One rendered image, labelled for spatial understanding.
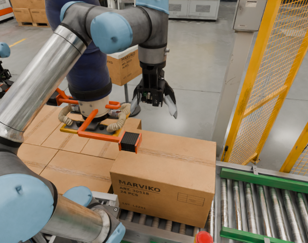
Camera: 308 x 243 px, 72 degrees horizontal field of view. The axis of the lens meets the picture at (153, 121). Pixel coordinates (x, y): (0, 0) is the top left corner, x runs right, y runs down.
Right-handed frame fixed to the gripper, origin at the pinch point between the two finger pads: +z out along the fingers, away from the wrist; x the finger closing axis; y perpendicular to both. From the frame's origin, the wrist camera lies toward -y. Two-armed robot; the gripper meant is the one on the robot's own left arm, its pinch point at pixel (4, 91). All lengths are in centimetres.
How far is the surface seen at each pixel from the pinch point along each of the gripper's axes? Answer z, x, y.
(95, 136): -1, -26, 74
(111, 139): -1, -26, 81
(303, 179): 68, 31, 204
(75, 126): 11, -10, 52
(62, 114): 4.9, -7.8, 44.0
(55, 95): -1.6, 0.2, 36.1
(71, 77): -20, -9, 57
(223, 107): 55, 94, 144
